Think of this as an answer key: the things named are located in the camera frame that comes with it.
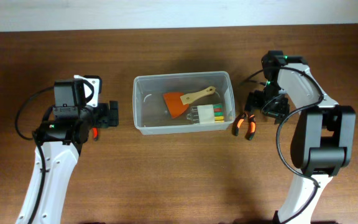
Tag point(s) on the clear case of coloured bits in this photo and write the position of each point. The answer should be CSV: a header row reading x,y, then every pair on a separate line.
x,y
206,114

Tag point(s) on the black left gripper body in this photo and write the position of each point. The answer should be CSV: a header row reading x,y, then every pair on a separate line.
x,y
100,115

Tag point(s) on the red black cutting pliers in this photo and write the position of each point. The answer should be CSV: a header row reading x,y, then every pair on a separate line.
x,y
95,134

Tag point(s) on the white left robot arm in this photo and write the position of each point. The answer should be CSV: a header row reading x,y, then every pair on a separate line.
x,y
58,145

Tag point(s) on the orange black needle-nose pliers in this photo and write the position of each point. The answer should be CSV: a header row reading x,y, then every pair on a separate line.
x,y
250,118

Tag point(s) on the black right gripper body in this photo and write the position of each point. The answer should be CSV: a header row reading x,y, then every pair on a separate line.
x,y
272,103

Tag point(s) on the clear plastic container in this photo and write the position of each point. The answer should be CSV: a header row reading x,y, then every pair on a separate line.
x,y
151,115

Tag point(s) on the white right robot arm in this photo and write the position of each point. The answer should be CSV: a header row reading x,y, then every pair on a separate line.
x,y
314,138

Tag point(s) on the red scraper with wooden handle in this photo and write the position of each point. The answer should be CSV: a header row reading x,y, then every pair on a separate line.
x,y
178,102

